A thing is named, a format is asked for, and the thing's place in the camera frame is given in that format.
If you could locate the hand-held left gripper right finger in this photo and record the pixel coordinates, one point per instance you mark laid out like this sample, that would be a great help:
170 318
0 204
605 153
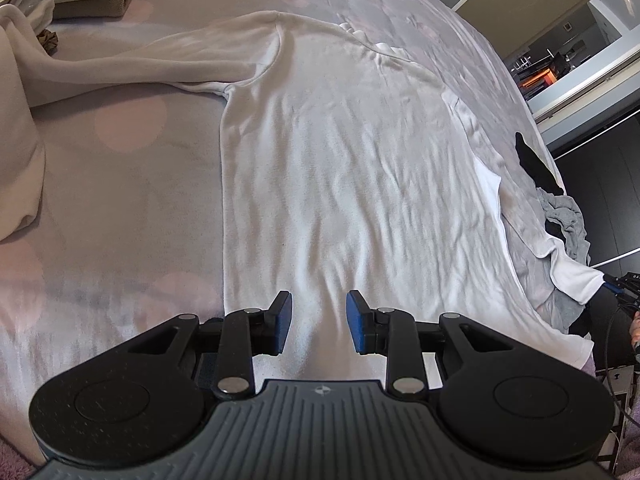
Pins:
356 322

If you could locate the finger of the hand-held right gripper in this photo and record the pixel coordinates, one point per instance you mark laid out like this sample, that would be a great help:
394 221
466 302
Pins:
610 285

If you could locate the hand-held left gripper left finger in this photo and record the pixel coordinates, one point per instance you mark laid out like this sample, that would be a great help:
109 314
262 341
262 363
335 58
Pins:
282 322

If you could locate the white long-sleeve shirt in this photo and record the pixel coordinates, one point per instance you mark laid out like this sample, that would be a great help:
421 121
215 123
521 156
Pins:
350 160

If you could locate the cream fleece sweater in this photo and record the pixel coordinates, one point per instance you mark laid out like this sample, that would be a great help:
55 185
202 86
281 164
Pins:
20 110

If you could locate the person's right hand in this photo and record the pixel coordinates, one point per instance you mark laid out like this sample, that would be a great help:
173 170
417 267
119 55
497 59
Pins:
635 327

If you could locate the grey crumpled garment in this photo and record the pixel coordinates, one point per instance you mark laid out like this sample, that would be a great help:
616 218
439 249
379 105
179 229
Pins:
567 225

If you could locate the black sock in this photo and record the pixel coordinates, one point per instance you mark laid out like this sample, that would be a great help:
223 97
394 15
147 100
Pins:
537 165

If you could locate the bed with dotted sheet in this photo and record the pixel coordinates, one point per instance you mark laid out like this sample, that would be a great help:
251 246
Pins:
125 200

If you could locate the brown scrunchie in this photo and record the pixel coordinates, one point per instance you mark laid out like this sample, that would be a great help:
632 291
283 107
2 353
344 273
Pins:
48 41

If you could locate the white door frame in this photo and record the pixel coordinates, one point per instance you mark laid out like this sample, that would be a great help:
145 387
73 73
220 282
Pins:
585 85

